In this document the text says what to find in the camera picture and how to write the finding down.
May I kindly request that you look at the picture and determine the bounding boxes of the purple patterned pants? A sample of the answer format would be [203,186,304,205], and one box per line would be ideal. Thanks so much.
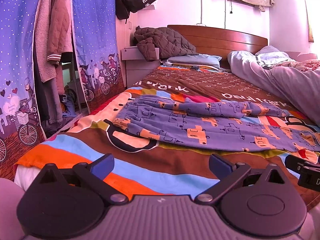
[113,95,319,152]

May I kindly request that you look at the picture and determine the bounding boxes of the grey crumpled duvet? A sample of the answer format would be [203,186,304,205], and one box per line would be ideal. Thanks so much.
[228,51,319,125]

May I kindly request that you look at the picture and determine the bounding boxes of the blue wardrobe curtain left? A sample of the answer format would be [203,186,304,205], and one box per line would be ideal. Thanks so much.
[1,0,45,180]

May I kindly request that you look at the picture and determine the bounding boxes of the blue wardrobe curtain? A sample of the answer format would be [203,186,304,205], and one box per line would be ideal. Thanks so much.
[1,0,45,180]
[72,0,124,112]

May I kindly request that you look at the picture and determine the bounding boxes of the colourful paul frank bedsheet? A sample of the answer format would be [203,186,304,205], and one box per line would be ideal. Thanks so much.
[15,67,319,197]

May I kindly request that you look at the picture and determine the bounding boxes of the floral pink blanket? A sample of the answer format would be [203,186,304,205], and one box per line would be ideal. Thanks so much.
[271,59,320,72]

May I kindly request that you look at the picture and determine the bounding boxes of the white pillow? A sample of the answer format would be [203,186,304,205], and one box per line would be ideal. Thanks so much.
[255,46,290,60]

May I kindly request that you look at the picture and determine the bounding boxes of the beige fleece coat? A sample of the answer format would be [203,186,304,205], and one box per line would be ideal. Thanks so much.
[34,0,56,83]

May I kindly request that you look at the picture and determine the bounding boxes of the light blue pillow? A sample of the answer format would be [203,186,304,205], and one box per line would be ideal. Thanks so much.
[164,54,222,69]

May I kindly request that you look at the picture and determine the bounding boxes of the grey bedside cabinet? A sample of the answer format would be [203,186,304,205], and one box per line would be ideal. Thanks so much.
[120,46,161,88]

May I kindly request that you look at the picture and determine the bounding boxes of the wooden headboard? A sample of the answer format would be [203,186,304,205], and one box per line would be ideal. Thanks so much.
[168,25,268,69]

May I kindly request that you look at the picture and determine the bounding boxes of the pink quilted jacket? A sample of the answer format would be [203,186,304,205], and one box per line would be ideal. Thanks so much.
[47,0,73,65]

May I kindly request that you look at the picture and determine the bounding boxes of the brown quilted jacket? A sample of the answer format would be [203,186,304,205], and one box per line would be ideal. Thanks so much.
[133,26,198,61]

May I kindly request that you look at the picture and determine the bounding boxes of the blue wardrobe curtain right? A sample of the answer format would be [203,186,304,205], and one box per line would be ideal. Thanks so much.
[72,0,124,112]

